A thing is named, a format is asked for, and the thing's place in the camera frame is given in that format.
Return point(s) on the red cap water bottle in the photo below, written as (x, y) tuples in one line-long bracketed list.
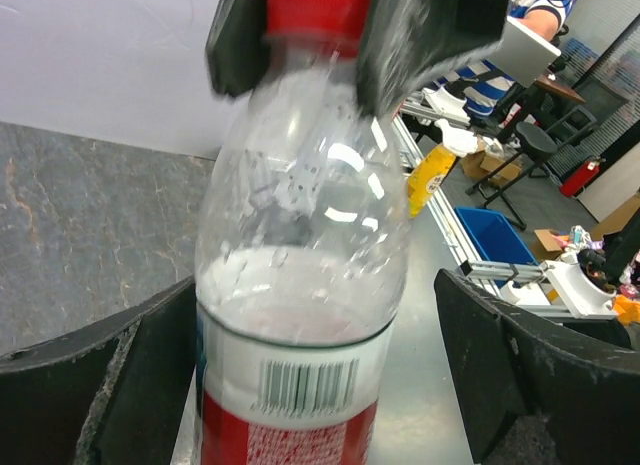
[(300, 266)]

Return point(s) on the person in striped shirt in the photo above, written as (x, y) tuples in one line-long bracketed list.
[(523, 55)]

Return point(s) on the red fire extinguisher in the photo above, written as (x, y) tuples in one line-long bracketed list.
[(578, 180)]

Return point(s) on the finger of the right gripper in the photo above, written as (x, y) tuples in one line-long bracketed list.
[(236, 53), (407, 43)]

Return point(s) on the black stool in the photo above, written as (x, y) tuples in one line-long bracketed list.
[(538, 146)]

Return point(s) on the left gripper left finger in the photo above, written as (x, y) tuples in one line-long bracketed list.
[(112, 392)]

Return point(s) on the yellow spray bottle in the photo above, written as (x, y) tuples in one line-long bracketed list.
[(431, 172)]

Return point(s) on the red bottle cap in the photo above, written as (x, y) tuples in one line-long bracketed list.
[(335, 24)]

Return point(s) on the blue plastic bin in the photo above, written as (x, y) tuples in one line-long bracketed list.
[(502, 253)]

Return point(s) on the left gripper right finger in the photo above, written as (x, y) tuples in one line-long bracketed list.
[(507, 363)]

